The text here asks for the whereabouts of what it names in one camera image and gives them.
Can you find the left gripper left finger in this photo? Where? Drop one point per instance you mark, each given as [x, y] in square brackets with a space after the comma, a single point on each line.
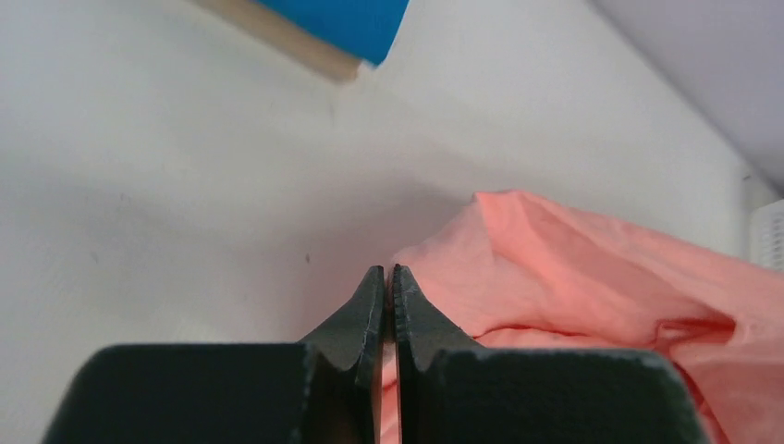
[323, 388]

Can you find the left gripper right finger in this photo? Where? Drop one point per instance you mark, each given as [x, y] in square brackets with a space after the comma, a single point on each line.
[451, 389]

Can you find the salmon pink t shirt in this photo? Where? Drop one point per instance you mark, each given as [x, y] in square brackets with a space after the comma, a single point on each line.
[514, 269]

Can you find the white plastic basket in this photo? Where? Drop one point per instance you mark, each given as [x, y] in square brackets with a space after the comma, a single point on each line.
[766, 230]

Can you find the folded blue t shirt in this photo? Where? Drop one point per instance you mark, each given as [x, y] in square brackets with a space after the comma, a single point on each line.
[362, 28]

